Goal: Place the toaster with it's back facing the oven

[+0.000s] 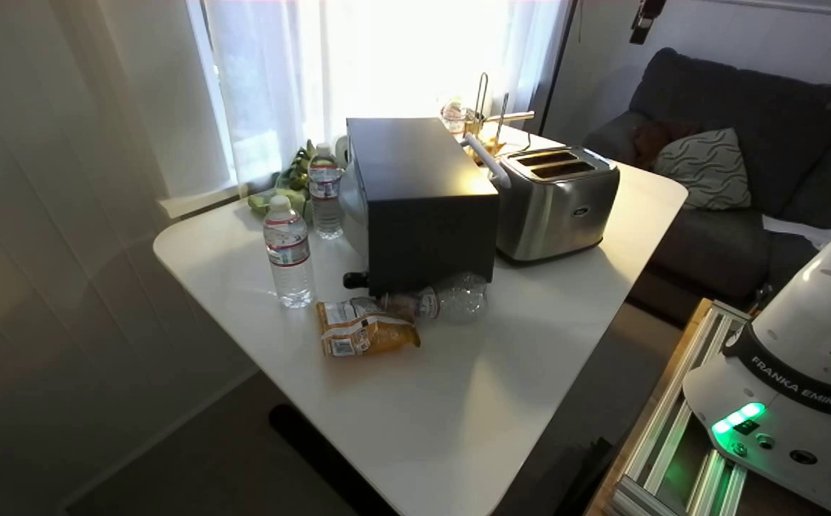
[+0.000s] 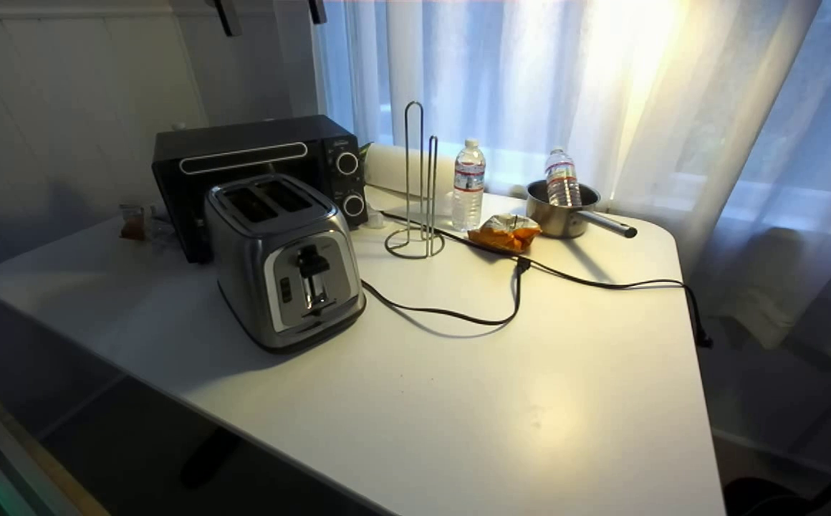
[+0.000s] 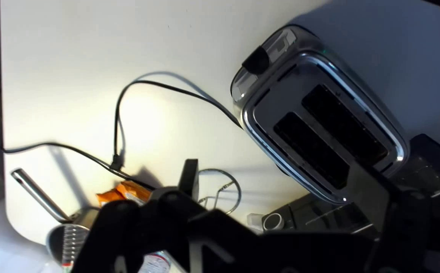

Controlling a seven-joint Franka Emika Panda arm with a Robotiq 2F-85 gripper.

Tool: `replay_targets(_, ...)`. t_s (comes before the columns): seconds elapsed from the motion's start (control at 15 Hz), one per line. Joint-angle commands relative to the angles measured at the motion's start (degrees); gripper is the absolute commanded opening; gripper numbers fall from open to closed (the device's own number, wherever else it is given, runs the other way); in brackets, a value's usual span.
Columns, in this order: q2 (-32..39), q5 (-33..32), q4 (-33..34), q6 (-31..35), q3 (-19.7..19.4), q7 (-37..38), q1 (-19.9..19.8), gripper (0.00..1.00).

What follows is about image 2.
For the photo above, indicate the silver two-slot toaster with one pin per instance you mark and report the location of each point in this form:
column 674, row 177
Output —
column 274, row 275

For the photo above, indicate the black toaster oven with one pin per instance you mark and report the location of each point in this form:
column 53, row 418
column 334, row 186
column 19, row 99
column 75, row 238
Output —
column 245, row 153

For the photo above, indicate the orange brown packet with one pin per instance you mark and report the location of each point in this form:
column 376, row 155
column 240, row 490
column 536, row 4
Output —
column 135, row 222

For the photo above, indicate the upright clear water bottle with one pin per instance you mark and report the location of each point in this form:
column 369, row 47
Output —
column 469, row 186

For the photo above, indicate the orange snack bag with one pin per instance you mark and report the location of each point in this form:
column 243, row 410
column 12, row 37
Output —
column 503, row 232

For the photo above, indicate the white sheer curtain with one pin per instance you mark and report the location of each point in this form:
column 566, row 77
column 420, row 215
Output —
column 721, row 116

